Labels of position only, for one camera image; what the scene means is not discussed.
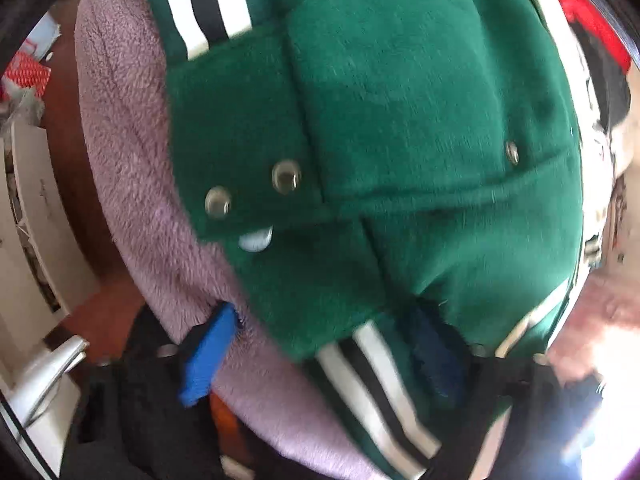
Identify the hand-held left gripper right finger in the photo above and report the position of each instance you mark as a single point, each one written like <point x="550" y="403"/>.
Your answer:
<point x="435" y="360"/>

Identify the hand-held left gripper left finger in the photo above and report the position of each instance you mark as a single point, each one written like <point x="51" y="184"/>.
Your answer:
<point x="207" y="355"/>

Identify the green varsity jacket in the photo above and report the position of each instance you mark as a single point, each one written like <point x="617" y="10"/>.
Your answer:
<point x="400" y="110"/>

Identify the fuzzy fleece blanket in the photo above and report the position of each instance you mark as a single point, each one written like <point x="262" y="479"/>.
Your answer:
<point x="125" y="160"/>

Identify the white cardboard box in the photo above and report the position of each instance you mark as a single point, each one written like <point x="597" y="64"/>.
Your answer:
<point x="35" y="220"/>

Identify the red patterned box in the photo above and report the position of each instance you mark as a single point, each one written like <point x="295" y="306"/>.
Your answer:
<point x="27" y="77"/>

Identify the red and black garment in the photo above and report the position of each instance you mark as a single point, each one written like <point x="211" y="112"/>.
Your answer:
<point x="585" y="10"/>

